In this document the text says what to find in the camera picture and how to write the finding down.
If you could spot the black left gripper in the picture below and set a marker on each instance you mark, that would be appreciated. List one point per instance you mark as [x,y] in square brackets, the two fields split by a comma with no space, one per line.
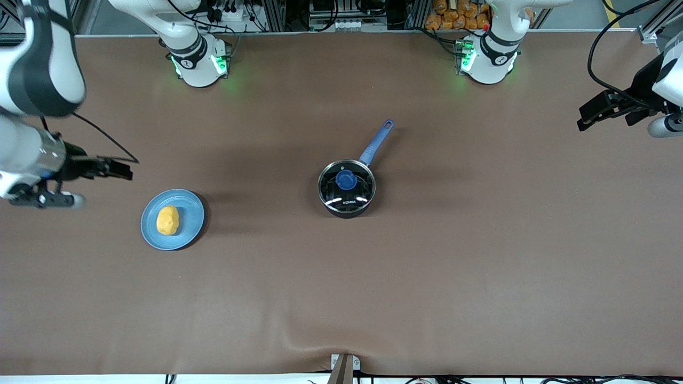
[642,85]

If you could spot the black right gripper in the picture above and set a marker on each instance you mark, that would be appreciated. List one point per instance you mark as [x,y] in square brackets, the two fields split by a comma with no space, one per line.
[74,166]

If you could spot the yellow sponge block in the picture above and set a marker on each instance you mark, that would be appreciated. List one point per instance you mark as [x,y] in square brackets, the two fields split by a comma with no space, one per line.
[168,220]

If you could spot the glass lid with blue knob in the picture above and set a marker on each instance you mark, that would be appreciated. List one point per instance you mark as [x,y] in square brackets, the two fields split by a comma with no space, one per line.
[347,180]

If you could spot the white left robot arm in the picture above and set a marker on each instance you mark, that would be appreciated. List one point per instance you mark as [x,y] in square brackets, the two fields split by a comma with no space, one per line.
[493,58]

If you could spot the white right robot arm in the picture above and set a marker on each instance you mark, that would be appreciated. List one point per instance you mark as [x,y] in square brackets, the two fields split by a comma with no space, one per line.
[42,53]

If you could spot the blue round plate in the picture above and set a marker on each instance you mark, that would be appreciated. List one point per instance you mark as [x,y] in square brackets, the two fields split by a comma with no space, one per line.
[187,213]

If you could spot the bag of orange items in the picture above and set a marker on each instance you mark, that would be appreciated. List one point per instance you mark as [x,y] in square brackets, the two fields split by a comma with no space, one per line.
[459,16]

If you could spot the white power strip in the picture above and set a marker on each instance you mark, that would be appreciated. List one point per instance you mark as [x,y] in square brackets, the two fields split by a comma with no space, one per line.
[227,13]

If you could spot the dark blue bowl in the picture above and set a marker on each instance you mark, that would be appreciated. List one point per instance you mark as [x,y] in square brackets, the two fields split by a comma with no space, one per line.
[378,141]

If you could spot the brown table mat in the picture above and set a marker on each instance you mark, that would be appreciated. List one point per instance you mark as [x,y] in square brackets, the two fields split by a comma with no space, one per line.
[341,298]

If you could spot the aluminium frame profile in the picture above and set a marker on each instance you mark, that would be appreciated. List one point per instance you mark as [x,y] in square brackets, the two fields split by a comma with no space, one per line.
[659,21]

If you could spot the metal clamp bracket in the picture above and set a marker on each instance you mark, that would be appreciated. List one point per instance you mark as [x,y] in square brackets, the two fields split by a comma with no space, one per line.
[344,370]

